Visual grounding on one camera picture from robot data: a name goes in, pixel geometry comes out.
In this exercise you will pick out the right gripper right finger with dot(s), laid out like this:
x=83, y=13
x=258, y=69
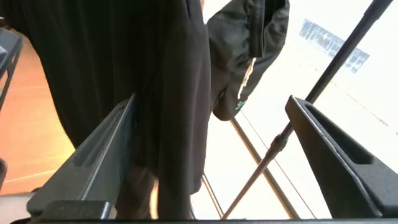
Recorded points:
x=339, y=168

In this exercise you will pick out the black garment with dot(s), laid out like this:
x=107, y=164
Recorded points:
x=124, y=62

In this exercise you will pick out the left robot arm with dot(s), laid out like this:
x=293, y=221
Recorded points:
x=9, y=49

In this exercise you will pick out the black shorts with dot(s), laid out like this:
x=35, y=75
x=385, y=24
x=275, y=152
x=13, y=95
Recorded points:
x=236, y=46

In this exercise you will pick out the window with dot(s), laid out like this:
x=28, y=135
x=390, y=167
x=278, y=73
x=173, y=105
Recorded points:
x=271, y=180

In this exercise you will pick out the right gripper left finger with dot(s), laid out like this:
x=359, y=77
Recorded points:
x=93, y=168

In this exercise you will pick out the black clothes rack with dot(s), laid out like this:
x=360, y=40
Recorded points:
x=342, y=57

